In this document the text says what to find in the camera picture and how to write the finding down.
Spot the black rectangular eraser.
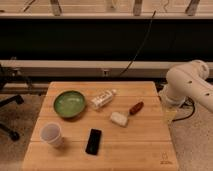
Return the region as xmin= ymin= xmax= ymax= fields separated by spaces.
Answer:
xmin=85 ymin=129 xmax=102 ymax=155

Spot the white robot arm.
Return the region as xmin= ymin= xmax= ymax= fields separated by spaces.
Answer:
xmin=159 ymin=60 xmax=213 ymax=112

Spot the green ceramic bowl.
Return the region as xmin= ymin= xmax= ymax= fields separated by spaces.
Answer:
xmin=53 ymin=90 xmax=86 ymax=118

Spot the white paper cup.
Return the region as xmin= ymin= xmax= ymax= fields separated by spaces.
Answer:
xmin=40 ymin=123 xmax=62 ymax=148

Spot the black office chair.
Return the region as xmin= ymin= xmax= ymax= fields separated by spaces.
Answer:
xmin=0 ymin=64 xmax=24 ymax=141

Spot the brown brush handle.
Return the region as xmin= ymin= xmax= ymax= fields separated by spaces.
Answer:
xmin=129 ymin=102 xmax=144 ymax=115

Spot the black floor cable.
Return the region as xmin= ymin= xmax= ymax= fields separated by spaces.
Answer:
xmin=172 ymin=98 xmax=196 ymax=123

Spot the black hanging cable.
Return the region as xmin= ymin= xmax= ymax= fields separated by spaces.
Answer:
xmin=118 ymin=10 xmax=157 ymax=77

